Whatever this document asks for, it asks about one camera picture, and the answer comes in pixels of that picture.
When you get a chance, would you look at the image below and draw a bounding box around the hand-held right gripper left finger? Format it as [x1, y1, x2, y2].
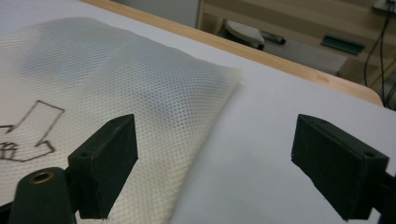
[67, 113, 139, 220]

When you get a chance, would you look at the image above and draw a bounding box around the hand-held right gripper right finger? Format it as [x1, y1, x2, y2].
[290, 113, 390, 222]

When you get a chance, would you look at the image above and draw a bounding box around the white mesh bag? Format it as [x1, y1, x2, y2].
[0, 17, 244, 224]

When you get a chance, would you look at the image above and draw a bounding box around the white table mat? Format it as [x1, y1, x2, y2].
[0, 0, 396, 224]

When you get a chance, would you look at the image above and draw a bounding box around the dark green bar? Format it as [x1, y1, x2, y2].
[320, 35, 366, 56]

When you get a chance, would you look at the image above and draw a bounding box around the wooden desk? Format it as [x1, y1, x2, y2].
[195, 0, 396, 91]

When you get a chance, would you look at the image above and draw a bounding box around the grey chair base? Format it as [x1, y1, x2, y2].
[223, 19, 287, 50]

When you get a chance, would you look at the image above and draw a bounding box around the black cable bundle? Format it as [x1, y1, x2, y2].
[363, 0, 396, 108]

